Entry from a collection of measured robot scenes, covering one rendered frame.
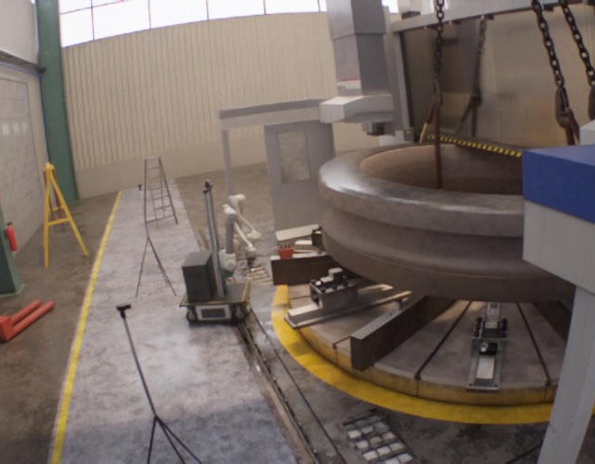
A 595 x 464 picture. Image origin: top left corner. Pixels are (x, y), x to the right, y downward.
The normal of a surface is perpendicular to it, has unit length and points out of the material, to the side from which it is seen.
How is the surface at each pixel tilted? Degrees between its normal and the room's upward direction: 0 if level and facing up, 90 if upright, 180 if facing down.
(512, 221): 90
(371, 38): 90
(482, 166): 90
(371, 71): 90
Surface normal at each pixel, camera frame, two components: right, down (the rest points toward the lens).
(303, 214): 0.31, 0.27
